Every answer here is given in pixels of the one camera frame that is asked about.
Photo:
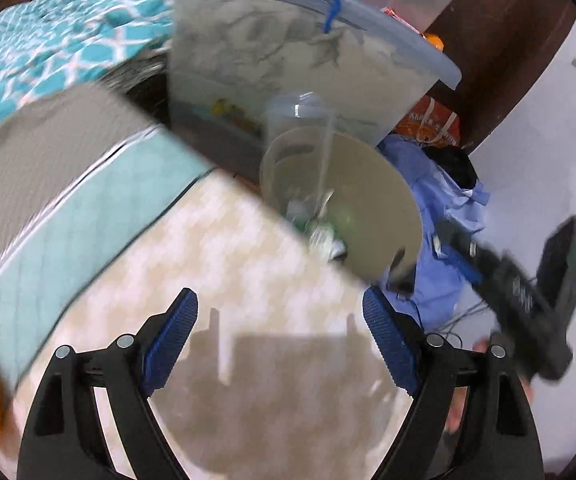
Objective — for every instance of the black cloth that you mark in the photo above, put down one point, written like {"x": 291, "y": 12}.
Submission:
{"x": 455, "y": 165}

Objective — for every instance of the orange bag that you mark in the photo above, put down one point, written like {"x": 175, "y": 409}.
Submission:
{"x": 433, "y": 120}

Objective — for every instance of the dark wooden wardrobe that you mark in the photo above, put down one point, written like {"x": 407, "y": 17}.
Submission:
{"x": 493, "y": 35}

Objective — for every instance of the beige round trash bin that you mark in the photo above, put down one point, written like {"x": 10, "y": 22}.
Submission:
{"x": 368, "y": 200}

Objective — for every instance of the small orange object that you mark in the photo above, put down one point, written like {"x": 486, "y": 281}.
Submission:
{"x": 434, "y": 41}

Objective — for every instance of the teal patterned quilt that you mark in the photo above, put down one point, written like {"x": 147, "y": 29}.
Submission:
{"x": 43, "y": 45}

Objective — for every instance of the clear plastic cup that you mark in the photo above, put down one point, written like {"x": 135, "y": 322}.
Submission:
{"x": 298, "y": 115}

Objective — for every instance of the person's right hand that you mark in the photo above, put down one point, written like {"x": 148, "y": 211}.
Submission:
{"x": 457, "y": 410}

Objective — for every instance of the pile of snack wrappers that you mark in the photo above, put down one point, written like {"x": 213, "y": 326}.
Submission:
{"x": 323, "y": 237}

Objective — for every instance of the small red packet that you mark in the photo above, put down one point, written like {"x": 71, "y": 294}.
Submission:
{"x": 393, "y": 11}

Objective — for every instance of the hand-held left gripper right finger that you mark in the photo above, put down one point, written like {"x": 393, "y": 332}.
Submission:
{"x": 385, "y": 330}

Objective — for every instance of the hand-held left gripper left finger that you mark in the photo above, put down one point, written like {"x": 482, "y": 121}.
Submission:
{"x": 173, "y": 330}

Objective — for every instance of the beige zigzag blanket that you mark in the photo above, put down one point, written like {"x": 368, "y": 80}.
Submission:
{"x": 218, "y": 270}

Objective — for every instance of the blue jacket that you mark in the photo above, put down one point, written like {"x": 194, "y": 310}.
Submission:
{"x": 428, "y": 170}

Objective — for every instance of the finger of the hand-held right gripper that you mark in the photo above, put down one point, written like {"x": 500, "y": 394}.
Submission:
{"x": 465, "y": 260}
{"x": 404, "y": 267}

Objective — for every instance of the large translucent storage tub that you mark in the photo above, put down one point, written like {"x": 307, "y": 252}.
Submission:
{"x": 268, "y": 60}

